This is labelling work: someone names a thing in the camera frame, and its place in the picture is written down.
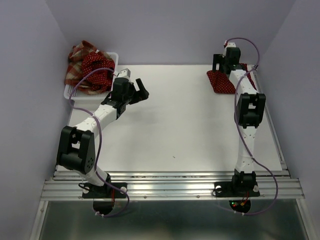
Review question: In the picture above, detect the red polka dot skirt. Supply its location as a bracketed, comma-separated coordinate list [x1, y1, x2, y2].
[206, 62, 258, 95]
[81, 51, 115, 95]

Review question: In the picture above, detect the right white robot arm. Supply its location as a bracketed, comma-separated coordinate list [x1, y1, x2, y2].
[212, 42, 266, 198]

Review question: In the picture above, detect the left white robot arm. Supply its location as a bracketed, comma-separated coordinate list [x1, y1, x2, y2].
[56, 76, 149, 197]

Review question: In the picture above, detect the white plastic basket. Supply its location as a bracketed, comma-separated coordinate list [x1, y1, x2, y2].
[63, 52, 119, 102]

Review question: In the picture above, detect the red beige plaid skirt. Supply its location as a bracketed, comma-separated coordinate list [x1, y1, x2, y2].
[64, 40, 109, 95]

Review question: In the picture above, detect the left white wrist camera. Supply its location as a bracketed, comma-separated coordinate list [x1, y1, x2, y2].
[117, 68, 131, 80]

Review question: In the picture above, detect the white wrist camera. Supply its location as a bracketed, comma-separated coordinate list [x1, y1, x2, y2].
[223, 40, 237, 49]
[117, 68, 131, 80]

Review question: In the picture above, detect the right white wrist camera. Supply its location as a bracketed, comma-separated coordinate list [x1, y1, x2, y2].
[223, 40, 237, 49]

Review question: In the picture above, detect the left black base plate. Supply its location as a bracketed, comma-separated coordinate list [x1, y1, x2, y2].
[78, 182, 126, 199]

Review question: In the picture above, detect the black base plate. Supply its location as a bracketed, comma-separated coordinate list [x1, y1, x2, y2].
[78, 182, 126, 199]
[212, 181, 260, 198]

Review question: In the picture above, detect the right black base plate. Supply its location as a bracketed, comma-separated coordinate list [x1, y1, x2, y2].
[212, 181, 260, 198]

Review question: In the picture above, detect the aluminium rail frame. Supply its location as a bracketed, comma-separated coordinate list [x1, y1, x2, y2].
[31, 65, 319, 240]

